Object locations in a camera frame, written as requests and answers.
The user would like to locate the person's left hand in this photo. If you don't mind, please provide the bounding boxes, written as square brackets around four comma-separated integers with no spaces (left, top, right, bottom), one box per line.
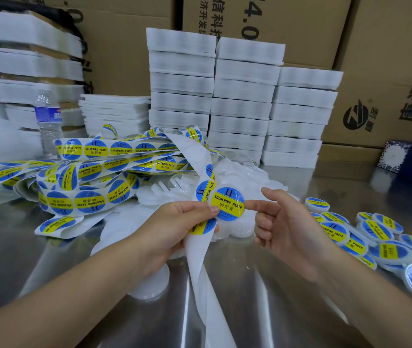
[138,201,221,279]

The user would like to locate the person's right hand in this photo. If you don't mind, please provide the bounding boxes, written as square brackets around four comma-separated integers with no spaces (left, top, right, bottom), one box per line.
[244,187,338,284]

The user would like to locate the round blue yellow sticker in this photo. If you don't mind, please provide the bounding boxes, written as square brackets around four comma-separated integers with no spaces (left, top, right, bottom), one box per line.
[210,187,246,222]

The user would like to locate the white label backing strip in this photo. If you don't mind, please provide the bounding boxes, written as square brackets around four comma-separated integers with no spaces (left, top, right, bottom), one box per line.
[0,124,262,348]

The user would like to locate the person's left forearm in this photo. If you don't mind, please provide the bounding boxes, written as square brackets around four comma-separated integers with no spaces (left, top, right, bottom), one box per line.
[0,228,163,348]

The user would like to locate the person's right forearm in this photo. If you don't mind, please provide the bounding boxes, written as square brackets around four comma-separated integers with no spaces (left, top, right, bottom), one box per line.
[309,246,412,348]

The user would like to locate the pile of plain white lids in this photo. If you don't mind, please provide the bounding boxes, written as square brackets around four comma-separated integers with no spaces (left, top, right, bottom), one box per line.
[91,159,290,301]

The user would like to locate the flat brown cardboard piece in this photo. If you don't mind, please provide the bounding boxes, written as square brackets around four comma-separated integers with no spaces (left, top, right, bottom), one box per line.
[316,143,384,166]

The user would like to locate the tall stack of white trays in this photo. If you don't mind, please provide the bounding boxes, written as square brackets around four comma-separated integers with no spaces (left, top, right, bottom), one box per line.
[146,27,344,169]

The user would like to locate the pile of labelled round lids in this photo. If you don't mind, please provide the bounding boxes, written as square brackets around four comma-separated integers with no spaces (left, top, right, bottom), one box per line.
[304,197,412,277]

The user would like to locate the low stack of white trays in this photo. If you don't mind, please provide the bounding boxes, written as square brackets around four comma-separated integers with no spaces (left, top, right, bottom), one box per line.
[78,94,151,139]

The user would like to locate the blue white patterned tissue box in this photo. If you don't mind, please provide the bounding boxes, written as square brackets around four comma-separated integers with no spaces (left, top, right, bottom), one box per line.
[376,140,412,189]

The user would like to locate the large cardboard box black logo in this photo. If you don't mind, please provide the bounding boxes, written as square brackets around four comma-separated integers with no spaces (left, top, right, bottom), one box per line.
[321,0,412,150]

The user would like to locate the cardboard box with black print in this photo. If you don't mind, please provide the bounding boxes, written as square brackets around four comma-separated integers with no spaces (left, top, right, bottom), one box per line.
[7,0,177,97]
[182,0,354,70]

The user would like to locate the clear water bottle blue label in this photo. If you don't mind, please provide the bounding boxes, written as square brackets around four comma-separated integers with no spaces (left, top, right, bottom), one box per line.
[34,89,64,160]

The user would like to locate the white trays stacked with cardboard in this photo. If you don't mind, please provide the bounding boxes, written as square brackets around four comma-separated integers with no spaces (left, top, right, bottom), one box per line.
[0,6,86,131]

